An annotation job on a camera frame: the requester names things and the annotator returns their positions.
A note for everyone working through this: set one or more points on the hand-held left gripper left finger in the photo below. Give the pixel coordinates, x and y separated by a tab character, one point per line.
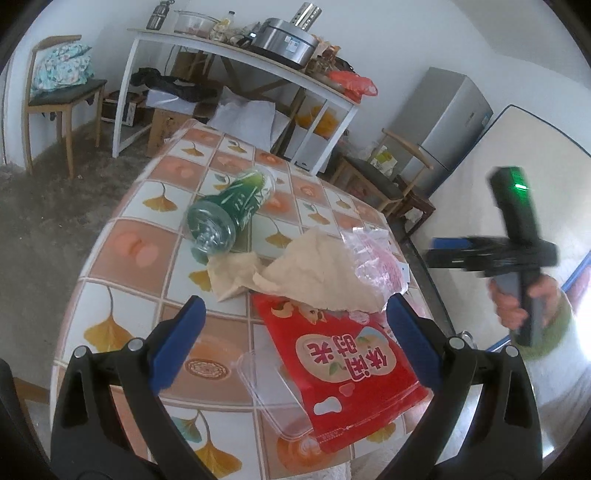
178	341

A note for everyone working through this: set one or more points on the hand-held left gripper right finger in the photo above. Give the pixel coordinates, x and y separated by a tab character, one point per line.
413	341

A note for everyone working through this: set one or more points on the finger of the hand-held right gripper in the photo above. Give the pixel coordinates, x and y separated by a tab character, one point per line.
457	258

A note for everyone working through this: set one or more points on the red snack bag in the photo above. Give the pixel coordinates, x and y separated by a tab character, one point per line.
351	369

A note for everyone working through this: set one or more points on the clear pink plastic bag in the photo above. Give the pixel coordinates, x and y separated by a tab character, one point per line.
378	263

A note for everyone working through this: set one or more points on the clear plastic container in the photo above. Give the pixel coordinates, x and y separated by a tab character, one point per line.
277	392

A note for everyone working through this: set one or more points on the brown paper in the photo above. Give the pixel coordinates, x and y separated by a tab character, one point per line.
314	272

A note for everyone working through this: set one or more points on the green plastic bottle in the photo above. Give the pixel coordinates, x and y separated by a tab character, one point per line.
231	203

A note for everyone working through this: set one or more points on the person's right forearm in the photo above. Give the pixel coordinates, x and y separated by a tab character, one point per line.
558	369

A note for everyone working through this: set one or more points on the person's right hand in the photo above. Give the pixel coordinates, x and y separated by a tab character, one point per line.
505	309

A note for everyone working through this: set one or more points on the tile pattern tablecloth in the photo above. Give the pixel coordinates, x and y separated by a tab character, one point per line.
138	249

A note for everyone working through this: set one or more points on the grey refrigerator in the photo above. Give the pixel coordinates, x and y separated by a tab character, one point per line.
443	124

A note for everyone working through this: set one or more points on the wooden armchair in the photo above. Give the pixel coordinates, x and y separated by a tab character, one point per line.
374	177

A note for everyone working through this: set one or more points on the white green packet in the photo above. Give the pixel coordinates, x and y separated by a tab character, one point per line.
383	159

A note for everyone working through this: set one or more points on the white fuzzy garment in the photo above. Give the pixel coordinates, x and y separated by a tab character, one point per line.
337	473

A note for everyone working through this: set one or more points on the orange bag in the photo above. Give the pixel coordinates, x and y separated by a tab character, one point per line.
323	120

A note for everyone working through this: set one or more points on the red plastic bag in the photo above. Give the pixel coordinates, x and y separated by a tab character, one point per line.
355	85

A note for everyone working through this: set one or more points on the cardboard box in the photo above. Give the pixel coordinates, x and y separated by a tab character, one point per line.
166	131

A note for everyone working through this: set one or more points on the white sack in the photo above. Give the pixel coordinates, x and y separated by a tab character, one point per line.
249	120

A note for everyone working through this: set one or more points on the small toaster oven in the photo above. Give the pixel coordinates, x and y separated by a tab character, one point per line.
117	110

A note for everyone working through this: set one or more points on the black cloth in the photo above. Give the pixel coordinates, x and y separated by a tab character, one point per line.
180	87

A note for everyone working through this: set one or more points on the wooden chair with dark seat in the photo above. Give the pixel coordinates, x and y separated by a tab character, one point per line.
69	92

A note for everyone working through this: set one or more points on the silver rice cooker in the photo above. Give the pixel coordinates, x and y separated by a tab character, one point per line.
286	44

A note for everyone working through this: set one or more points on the white shelf table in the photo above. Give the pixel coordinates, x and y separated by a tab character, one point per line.
240	57

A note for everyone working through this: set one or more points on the floral pillow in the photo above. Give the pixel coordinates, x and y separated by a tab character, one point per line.
62	67

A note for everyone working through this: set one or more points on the glass bowl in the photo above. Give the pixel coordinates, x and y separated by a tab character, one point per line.
196	22

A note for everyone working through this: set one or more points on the metal thermos bottle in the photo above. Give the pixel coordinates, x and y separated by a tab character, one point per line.
158	16

